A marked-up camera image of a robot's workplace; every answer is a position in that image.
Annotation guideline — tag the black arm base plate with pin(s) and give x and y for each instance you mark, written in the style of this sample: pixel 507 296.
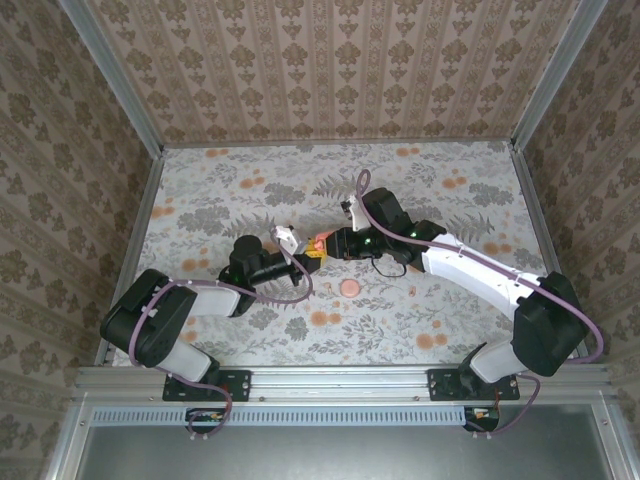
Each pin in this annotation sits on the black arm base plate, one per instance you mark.
pixel 442 385
pixel 240 385

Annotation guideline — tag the small pink earbud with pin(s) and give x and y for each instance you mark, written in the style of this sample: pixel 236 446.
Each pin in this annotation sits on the small pink earbud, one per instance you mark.
pixel 412 290
pixel 328 286

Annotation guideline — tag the aluminium table side rail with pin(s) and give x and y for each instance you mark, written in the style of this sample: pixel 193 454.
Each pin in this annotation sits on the aluminium table side rail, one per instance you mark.
pixel 540 225
pixel 140 235

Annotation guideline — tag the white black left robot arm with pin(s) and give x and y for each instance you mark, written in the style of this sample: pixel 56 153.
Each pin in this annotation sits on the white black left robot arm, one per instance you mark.
pixel 215 300

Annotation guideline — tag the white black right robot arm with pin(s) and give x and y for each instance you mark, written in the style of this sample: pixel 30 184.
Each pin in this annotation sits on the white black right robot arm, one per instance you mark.
pixel 475 270

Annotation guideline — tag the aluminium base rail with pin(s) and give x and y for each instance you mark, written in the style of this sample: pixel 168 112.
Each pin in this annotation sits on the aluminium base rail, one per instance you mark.
pixel 340 382

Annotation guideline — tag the aluminium frame post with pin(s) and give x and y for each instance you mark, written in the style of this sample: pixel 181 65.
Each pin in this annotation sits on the aluminium frame post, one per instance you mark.
pixel 115 85
pixel 560 75

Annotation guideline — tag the small black connector module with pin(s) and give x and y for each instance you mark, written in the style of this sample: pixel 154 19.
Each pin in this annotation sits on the small black connector module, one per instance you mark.
pixel 205 419
pixel 482 417

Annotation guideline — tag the pink round disc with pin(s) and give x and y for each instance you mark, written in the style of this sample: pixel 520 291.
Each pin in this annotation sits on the pink round disc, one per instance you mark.
pixel 350 288

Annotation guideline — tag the aluminium table back rail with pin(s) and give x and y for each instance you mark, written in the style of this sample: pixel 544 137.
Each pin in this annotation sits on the aluminium table back rail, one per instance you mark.
pixel 340 143

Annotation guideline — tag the floral patterned table cover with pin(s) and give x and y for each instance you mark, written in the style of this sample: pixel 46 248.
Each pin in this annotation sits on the floral patterned table cover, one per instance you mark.
pixel 225 165

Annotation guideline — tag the grey metal sheet panel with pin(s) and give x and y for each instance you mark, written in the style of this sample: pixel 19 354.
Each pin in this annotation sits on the grey metal sheet panel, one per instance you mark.
pixel 340 455

